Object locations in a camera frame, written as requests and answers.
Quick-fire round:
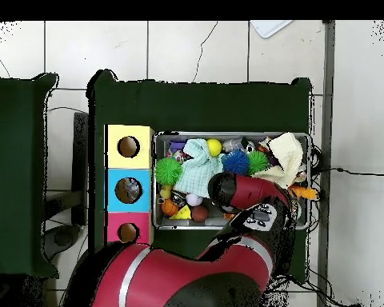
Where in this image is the wooden box with three holes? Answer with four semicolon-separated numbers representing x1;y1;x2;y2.
103;124;155;249

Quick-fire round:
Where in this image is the yellow cheese wedge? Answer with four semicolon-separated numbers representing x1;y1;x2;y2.
168;204;192;221

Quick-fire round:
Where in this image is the small orange basketball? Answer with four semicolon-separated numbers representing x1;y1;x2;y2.
160;198;180;217

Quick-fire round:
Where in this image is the blue spiky toy with face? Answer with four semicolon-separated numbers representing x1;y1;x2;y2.
221;149;251;176

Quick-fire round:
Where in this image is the orange plastic toy piece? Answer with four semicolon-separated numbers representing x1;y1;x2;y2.
288;184;320;201

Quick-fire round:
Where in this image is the black floor cable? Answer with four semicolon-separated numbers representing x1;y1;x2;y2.
310;165;384;177

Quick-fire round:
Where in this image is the black upright panel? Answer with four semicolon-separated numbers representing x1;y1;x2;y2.
71;111;90;226

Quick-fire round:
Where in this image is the small brown football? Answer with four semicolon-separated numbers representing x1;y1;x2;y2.
190;205;210;223

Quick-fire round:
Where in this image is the pale pink ball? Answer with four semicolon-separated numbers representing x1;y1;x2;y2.
185;192;204;207

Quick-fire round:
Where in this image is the mint ribbed cloth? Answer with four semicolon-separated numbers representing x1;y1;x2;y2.
174;138;226;198

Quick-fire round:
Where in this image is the cream ribbed cloth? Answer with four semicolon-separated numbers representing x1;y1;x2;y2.
250;132;305;189

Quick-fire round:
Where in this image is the white tray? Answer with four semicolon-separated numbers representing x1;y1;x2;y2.
249;20;294;39

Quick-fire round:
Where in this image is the plain yellow ball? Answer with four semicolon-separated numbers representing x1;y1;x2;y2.
206;138;222;157

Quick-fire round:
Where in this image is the clear plastic packet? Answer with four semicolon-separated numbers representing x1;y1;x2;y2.
125;177;143;201

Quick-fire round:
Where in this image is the shallow clear mesh bin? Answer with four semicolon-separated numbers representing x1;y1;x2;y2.
152;130;312;230

